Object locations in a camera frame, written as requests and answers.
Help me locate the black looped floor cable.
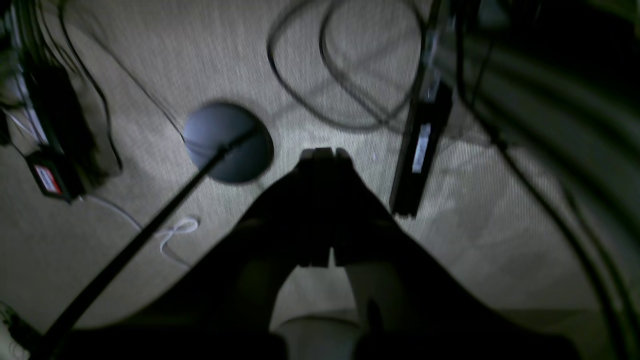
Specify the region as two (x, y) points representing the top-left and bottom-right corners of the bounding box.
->
(267, 0), (426, 132)

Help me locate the black power strip bar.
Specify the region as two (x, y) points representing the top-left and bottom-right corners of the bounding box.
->
(388, 0), (453, 218)

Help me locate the white floor cable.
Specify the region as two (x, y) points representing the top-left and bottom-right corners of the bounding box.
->
(85, 195), (201, 266)

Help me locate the round grey stand base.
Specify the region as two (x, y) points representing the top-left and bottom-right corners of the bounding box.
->
(182, 102), (275, 185)

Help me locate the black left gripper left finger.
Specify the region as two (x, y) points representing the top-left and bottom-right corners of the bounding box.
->
(65, 148), (332, 360)

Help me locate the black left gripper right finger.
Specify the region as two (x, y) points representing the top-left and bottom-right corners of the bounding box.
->
(335, 148), (581, 360)

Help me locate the black box with red label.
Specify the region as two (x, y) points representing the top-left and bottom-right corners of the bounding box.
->
(24, 148), (86, 204)

